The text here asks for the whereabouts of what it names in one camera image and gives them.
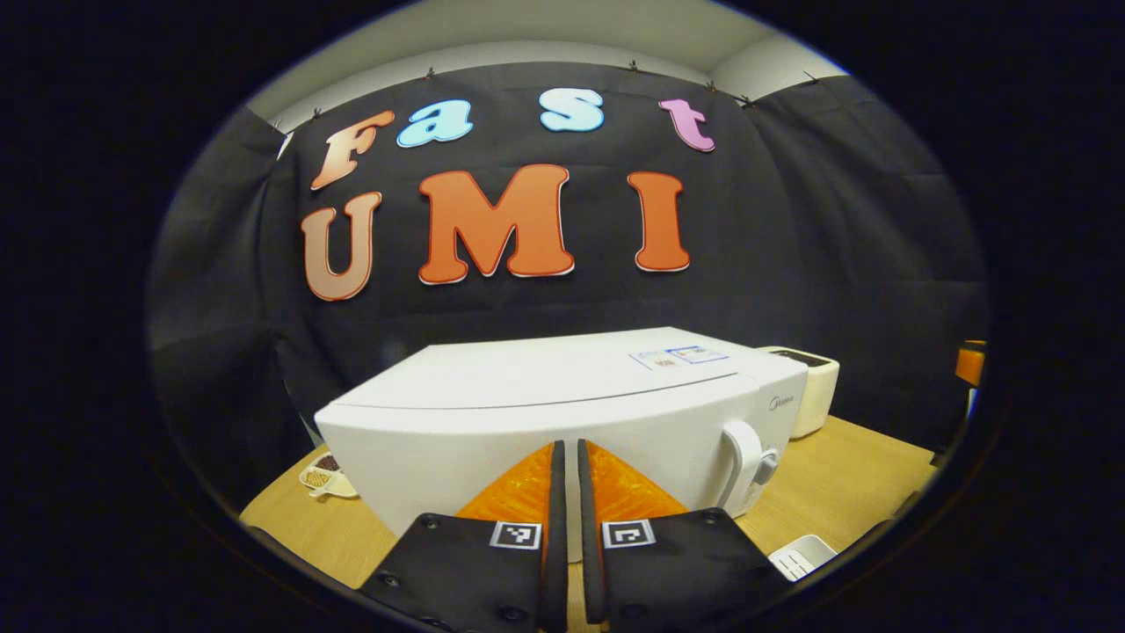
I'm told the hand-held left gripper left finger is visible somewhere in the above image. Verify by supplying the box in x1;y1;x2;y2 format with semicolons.
356;440;570;633

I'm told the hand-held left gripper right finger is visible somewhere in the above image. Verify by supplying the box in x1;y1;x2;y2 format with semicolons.
577;438;797;630

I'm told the white microwave oven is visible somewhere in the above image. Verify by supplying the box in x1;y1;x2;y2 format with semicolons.
314;327;809;564

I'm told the white toaster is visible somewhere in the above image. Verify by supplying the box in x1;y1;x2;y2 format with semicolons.
758;346;840;440

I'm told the small white rectangular tray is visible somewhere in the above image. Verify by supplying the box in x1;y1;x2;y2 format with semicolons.
767;534;838;582

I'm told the white divided snack dish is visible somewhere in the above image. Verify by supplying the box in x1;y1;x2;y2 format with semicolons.
299;453;359;500

